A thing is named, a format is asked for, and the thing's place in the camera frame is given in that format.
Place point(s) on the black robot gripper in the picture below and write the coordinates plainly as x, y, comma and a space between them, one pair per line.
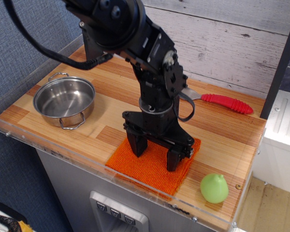
162, 129

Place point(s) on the orange knitted cloth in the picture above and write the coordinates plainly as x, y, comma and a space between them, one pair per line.
151, 167

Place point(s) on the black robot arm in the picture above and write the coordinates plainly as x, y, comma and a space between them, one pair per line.
122, 27

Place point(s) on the green plastic pear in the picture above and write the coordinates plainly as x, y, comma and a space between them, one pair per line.
214, 188

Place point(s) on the silver dispenser panel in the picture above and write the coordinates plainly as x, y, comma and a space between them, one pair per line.
113, 216

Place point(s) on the grey toy fridge cabinet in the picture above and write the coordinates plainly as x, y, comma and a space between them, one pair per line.
73, 185

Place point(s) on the silver steel pot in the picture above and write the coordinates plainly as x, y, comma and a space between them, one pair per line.
65, 101

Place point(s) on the white plastic appliance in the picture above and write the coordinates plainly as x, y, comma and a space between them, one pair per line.
272, 162

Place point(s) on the black and yellow object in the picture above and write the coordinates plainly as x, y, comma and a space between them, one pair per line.
12, 221

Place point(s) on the clear acrylic table guard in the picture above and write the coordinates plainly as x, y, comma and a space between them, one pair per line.
228, 140

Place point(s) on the red handled metal spoon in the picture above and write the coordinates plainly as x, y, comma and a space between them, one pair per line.
231, 103

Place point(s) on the left black frame post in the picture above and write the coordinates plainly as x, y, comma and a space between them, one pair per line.
92, 50

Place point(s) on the black frame post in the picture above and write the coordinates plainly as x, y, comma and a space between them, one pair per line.
92, 50
277, 80

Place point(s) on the right black frame post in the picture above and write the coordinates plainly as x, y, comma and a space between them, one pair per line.
277, 80

